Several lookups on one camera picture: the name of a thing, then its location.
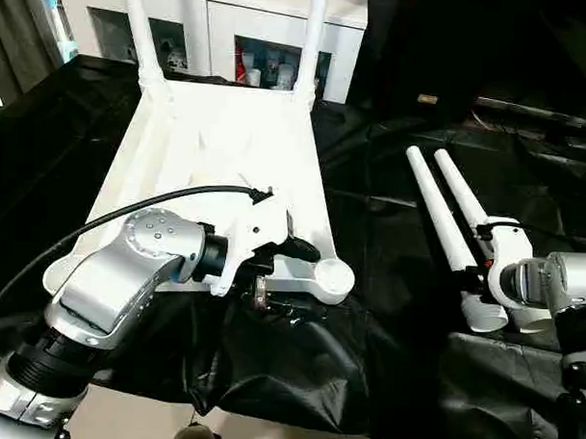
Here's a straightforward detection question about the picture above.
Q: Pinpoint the white plastic table leg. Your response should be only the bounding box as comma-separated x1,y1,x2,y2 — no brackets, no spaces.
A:
427,148,562,337
116,0,167,90
290,0,329,105
399,144,514,335

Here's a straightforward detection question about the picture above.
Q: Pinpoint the white plastic table top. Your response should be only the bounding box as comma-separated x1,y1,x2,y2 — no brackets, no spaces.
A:
42,70,365,309

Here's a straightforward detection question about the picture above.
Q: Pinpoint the black metal rod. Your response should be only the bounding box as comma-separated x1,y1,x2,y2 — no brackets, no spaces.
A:
473,95,586,134

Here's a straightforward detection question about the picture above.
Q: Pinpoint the white blue carton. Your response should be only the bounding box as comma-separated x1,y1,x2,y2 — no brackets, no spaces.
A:
276,59,295,90

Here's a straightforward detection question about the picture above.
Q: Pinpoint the white glass-door cabinet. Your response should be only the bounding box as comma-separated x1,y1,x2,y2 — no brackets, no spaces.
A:
41,0,370,107

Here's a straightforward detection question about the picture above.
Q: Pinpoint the white pole with blue band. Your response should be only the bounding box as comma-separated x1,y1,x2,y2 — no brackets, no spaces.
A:
37,0,82,67

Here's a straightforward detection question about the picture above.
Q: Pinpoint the grey curtain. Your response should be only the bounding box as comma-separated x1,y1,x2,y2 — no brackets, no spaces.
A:
0,0,65,111

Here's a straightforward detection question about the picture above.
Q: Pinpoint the black left wrist camera cable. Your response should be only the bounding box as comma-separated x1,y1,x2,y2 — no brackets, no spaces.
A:
0,174,277,336

